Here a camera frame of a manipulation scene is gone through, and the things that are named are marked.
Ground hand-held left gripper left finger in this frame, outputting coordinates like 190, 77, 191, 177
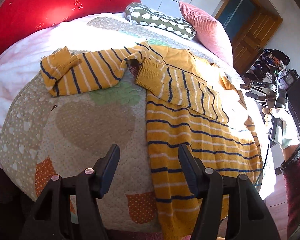
19, 144, 121, 240

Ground person's right hand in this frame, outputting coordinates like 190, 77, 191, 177
263, 106, 300, 150

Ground small table clock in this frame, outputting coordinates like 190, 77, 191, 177
282, 68, 299, 90

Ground pale pink fleece blanket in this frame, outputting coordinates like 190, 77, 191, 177
0, 12, 130, 160

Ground dark cluttered cabinet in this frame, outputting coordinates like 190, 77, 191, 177
242, 49, 300, 146

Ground beige patchwork quilt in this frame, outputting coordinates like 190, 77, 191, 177
0, 16, 265, 233

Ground red floral pillow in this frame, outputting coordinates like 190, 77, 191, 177
0, 0, 142, 64

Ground pink ribbed cushion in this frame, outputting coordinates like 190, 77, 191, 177
179, 0, 233, 64

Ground yellow striped knit sweater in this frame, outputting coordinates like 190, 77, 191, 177
39, 40, 264, 240

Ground green patterned bolster pillow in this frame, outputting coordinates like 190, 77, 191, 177
124, 2, 197, 40

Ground person's right forearm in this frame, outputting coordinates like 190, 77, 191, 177
280, 144, 300, 233

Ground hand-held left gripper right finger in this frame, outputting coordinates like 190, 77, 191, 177
178, 144, 282, 240

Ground brown wooden door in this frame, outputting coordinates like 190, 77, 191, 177
215, 0, 283, 74

